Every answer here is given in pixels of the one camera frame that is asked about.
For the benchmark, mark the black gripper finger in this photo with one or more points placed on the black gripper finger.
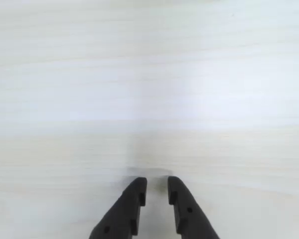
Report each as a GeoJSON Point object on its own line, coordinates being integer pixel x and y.
{"type": "Point", "coordinates": [124, 214]}
{"type": "Point", "coordinates": [189, 219]}

